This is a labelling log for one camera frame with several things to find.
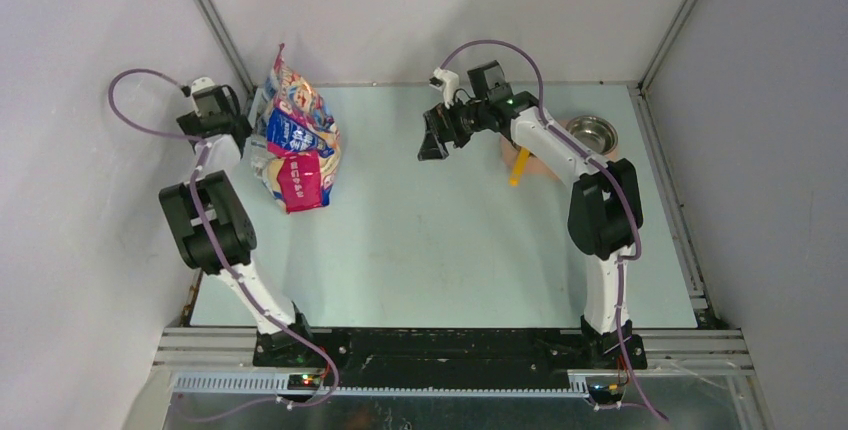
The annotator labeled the pink double bowl stand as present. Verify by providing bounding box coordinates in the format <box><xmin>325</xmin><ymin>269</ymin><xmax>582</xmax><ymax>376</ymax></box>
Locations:
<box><xmin>498</xmin><ymin>115</ymin><xmax>621</xmax><ymax>183</ymax></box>

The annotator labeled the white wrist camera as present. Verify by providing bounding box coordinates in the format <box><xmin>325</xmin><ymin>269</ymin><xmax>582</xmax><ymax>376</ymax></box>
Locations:
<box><xmin>182</xmin><ymin>76</ymin><xmax>215</xmax><ymax>117</ymax></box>
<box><xmin>428</xmin><ymin>67</ymin><xmax>460</xmax><ymax>108</ymax></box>

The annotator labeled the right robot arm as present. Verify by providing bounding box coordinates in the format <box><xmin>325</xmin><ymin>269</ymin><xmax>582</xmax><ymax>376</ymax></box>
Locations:
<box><xmin>417</xmin><ymin>61</ymin><xmax>643</xmax><ymax>370</ymax></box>

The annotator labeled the yellow plastic scoop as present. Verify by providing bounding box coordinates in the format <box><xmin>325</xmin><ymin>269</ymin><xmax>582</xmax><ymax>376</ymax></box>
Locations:
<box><xmin>509</xmin><ymin>147</ymin><xmax>531</xmax><ymax>187</ymax></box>

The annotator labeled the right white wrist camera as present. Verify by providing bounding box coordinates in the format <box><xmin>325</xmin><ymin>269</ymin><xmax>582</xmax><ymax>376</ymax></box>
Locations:
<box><xmin>428</xmin><ymin>67</ymin><xmax>460</xmax><ymax>108</ymax></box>

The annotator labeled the right electronics board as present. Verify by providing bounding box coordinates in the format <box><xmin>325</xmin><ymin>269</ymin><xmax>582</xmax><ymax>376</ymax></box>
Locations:
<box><xmin>586</xmin><ymin>384</ymin><xmax>626</xmax><ymax>410</ymax></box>

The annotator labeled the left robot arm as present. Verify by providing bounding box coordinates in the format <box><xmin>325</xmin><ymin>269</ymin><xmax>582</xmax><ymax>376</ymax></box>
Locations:
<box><xmin>159</xmin><ymin>77</ymin><xmax>318</xmax><ymax>367</ymax></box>

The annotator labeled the left electronics board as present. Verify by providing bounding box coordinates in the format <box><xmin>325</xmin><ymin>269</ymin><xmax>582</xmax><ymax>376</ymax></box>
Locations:
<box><xmin>286</xmin><ymin>373</ymin><xmax>324</xmax><ymax>392</ymax></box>

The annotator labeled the electronics board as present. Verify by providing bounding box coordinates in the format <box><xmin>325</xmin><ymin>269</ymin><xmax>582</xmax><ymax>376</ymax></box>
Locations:
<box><xmin>586</xmin><ymin>384</ymin><xmax>626</xmax><ymax>410</ymax></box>
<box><xmin>286</xmin><ymin>373</ymin><xmax>324</xmax><ymax>392</ymax></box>

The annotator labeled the right steel bowl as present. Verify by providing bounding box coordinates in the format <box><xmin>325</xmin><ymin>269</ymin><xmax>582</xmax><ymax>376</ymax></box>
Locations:
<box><xmin>565</xmin><ymin>115</ymin><xmax>619</xmax><ymax>160</ymax></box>

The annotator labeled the colourful pet food bag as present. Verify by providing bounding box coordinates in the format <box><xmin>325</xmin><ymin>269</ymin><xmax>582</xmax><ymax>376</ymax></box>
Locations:
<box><xmin>249</xmin><ymin>43</ymin><xmax>342</xmax><ymax>214</ymax></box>

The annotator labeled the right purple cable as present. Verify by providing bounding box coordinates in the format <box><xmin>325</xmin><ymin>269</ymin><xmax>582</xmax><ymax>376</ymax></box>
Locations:
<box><xmin>439</xmin><ymin>39</ymin><xmax>670</xmax><ymax>423</ymax></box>

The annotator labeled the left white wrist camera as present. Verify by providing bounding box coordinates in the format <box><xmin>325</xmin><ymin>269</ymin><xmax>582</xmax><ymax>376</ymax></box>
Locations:
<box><xmin>182</xmin><ymin>76</ymin><xmax>215</xmax><ymax>117</ymax></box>

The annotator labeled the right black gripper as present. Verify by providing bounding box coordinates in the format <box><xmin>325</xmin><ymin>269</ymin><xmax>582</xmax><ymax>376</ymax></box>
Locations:
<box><xmin>418</xmin><ymin>93</ymin><xmax>489</xmax><ymax>162</ymax></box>

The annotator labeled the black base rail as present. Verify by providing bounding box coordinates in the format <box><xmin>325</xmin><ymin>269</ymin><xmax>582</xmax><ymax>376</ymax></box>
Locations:
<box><xmin>253</xmin><ymin>326</ymin><xmax>647</xmax><ymax>391</ymax></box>

